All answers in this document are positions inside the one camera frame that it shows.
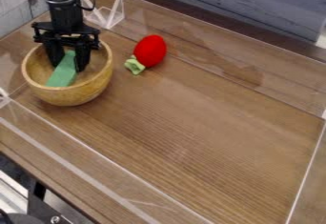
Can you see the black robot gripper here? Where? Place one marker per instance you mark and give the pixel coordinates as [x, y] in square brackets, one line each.
[68, 30]

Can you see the green rectangular block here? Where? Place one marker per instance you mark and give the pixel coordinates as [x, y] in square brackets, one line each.
[65, 73]

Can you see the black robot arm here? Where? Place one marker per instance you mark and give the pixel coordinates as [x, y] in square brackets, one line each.
[68, 31]

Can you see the brown wooden bowl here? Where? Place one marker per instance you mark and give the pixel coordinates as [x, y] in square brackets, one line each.
[68, 88]

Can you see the red plush strawberry toy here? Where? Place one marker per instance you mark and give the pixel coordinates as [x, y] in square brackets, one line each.
[149, 54]

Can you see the black metal table clamp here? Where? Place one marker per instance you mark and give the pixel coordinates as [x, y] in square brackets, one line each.
[39, 209]

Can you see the clear acrylic corner bracket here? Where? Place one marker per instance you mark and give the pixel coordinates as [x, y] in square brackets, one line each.
[106, 17]

